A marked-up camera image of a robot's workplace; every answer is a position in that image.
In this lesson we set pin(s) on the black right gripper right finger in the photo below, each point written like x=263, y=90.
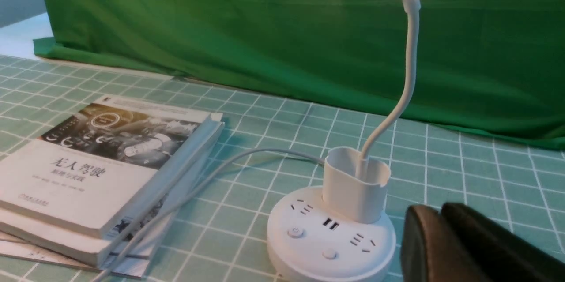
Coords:
x=502, y=255

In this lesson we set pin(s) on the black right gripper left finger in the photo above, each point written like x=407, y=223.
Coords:
x=430, y=251

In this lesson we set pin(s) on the white desk lamp with sockets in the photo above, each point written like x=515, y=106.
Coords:
x=339, y=232

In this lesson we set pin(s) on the green checkered tablecloth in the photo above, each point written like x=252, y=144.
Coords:
x=221, y=235

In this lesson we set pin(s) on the green backdrop cloth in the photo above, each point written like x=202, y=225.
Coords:
x=487, y=67

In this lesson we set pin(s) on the thin white bottom booklet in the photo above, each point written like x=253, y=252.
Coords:
x=133, y=266

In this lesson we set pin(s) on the top self-driving textbook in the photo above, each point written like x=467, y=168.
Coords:
x=82, y=173

